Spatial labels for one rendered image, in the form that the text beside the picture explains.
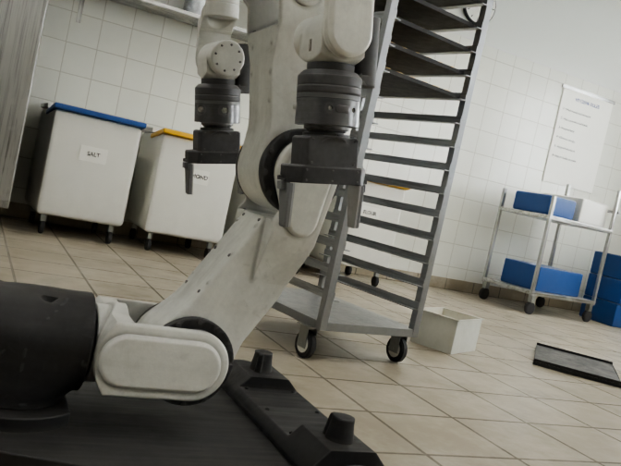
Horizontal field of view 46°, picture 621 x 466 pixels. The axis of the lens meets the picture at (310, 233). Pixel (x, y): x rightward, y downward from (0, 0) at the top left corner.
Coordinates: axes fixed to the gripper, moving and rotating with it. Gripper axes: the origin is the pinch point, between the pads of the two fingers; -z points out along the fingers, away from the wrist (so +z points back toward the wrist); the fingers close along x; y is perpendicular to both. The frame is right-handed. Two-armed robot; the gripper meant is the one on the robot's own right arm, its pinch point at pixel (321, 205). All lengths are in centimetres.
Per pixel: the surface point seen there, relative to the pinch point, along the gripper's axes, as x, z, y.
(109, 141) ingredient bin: 44, 7, 356
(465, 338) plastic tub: 171, -73, 171
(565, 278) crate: 413, -80, 342
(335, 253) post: 75, -26, 127
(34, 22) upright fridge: -3, 66, 331
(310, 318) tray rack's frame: 70, -50, 134
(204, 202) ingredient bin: 104, -28, 354
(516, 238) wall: 418, -55, 407
